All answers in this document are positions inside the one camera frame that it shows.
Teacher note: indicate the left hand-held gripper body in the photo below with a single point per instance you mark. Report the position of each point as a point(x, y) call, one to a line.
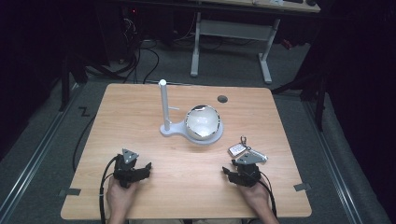
point(124, 169)

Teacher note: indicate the metal floor rail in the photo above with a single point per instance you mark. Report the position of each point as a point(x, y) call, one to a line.
point(333, 168)
point(34, 158)

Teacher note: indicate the white-framed wooden desk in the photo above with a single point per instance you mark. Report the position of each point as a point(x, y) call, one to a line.
point(233, 29)

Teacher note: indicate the black metal stand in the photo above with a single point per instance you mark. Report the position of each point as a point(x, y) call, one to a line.
point(65, 84)

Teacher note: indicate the person's left hand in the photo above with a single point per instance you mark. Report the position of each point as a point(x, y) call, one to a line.
point(120, 196)

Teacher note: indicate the grey tape piece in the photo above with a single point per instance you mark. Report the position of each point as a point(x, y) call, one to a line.
point(70, 192)
point(302, 187)

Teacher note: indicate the person's right hand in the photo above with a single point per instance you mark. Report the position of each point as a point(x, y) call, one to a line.
point(257, 194)

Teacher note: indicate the white post stand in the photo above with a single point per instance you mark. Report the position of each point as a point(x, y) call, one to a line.
point(165, 105)

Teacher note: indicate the black table grommet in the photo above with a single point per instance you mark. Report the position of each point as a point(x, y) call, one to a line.
point(222, 99)

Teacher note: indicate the dark computer tower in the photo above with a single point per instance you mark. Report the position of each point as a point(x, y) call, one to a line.
point(120, 31)

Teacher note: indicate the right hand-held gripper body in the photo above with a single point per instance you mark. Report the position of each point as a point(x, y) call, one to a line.
point(247, 171)

